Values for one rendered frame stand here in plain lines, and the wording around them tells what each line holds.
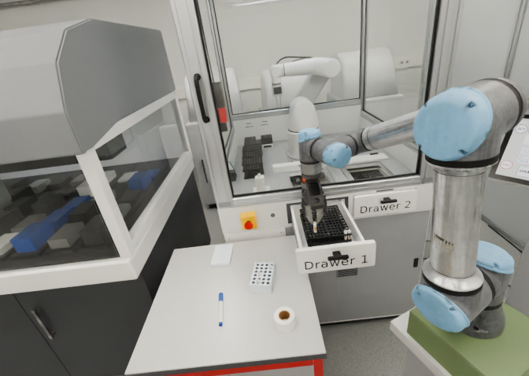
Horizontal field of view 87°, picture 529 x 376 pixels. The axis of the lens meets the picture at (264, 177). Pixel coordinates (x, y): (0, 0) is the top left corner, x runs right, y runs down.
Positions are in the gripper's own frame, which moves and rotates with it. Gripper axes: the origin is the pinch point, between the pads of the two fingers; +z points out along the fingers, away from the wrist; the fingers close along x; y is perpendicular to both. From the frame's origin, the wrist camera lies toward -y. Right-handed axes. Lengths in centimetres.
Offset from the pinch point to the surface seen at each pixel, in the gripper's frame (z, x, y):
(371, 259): 13.4, -18.8, -8.2
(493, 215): 88, -163, 108
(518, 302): 72, -103, 13
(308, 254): 7.6, 4.3, -8.8
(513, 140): -12, -92, 29
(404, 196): 8, -45, 24
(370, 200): 8.5, -29.3, 24.0
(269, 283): 19.0, 19.7, -9.8
